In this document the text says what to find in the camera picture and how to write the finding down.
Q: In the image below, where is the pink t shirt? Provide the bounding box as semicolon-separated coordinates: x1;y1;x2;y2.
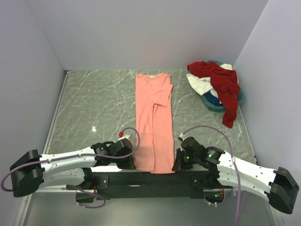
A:
134;73;174;174

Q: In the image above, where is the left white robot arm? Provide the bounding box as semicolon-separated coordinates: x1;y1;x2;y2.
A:
9;138;135;197

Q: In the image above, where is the black base beam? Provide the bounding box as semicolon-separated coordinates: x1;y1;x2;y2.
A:
79;171;223;200

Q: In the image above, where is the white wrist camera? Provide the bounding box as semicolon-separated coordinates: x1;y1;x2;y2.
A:
118;132;133;140
178;133;187;142

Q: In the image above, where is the red t shirt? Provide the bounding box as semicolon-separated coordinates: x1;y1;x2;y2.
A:
187;61;240;128

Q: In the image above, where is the teal plastic basin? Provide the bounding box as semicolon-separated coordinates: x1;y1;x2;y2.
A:
201;61;239;111

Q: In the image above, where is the blue t shirt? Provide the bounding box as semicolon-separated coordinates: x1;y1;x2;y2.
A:
203;91;222;106

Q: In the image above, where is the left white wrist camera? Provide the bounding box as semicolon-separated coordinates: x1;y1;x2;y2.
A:
118;132;133;140

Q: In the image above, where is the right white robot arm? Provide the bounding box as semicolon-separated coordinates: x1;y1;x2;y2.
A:
173;137;300;214

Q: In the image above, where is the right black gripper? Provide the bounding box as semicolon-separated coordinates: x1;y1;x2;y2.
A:
172;148;199;171

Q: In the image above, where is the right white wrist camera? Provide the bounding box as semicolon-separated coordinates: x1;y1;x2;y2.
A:
178;133;187;142

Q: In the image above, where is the white t shirt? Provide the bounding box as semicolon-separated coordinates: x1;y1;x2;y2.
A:
186;63;233;96

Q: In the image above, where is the aluminium rail frame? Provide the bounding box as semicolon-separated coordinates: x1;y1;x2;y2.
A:
13;194;32;226

